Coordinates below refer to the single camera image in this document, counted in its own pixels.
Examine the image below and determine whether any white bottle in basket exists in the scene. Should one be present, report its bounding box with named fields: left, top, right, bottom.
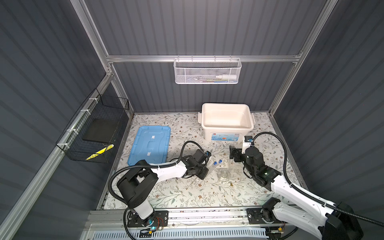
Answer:
left=216, top=75, right=238, bottom=81

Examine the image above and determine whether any black wire basket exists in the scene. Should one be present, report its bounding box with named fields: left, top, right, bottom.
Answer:
left=56, top=90, right=130, bottom=164

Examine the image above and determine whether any clear glass flask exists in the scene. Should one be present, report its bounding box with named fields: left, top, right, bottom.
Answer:
left=217, top=169, right=231, bottom=183

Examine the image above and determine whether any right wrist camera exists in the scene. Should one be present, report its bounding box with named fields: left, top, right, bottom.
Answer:
left=242, top=136, right=254, bottom=154

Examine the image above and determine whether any white plastic storage bin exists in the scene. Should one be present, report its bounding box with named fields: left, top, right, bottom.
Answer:
left=198, top=103, right=255, bottom=142

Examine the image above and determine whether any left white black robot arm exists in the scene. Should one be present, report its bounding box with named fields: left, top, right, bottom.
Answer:
left=108, top=149, right=212, bottom=227

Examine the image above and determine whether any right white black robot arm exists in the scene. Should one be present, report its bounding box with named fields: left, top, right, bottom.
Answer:
left=230, top=146, right=364, bottom=240

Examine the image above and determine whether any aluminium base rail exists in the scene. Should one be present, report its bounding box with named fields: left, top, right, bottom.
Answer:
left=84, top=203, right=323, bottom=235

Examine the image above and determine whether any blue plastic lid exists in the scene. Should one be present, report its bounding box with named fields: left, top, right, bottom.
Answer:
left=127, top=126, right=171, bottom=166

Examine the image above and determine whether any clear test tube rack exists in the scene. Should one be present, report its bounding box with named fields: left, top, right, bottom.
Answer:
left=227, top=159, right=244, bottom=174

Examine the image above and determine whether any white wire mesh basket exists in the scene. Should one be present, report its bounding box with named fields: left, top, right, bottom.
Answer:
left=173, top=57, right=242, bottom=85

